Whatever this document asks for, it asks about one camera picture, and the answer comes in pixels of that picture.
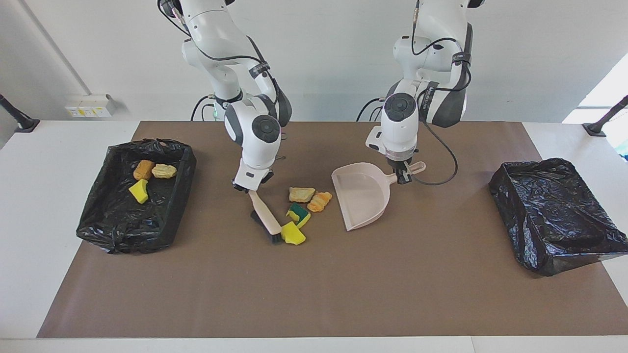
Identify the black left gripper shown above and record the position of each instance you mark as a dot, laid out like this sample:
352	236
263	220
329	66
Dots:
403	166

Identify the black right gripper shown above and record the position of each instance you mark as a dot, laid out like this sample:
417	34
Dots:
269	177

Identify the beige crumbly sponge chunk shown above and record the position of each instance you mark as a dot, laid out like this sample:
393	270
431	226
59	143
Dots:
301	194

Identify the beige brush with black bristles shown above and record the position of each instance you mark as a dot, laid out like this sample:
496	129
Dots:
265	215

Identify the beige plastic dustpan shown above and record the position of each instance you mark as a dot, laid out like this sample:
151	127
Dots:
363	196

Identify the large green and yellow sponge piece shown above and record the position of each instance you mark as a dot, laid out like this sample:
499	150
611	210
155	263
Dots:
299	212

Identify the orange striped bread piece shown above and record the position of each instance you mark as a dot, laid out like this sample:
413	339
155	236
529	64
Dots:
320	201

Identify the pale striped croissant piece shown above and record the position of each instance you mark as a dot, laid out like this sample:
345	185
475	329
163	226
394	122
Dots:
164	171

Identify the brown oval bread nugget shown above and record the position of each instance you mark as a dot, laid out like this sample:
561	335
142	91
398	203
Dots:
143	170

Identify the small green and yellow sponge piece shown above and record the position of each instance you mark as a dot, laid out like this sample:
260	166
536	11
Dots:
140	192

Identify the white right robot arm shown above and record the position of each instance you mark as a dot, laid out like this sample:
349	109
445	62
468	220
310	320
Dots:
255	147

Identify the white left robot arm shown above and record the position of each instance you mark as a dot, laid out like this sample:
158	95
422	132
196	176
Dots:
400	127

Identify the bin with black trash bag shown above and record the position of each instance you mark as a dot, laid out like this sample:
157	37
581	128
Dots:
122	225
554	215

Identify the brown table mat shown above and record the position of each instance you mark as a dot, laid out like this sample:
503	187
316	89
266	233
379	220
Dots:
441	304

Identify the black pole stand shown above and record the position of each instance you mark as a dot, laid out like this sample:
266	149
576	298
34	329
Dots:
27	125
596	130

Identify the white wall socket box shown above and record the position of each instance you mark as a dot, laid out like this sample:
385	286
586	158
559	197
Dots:
91	105

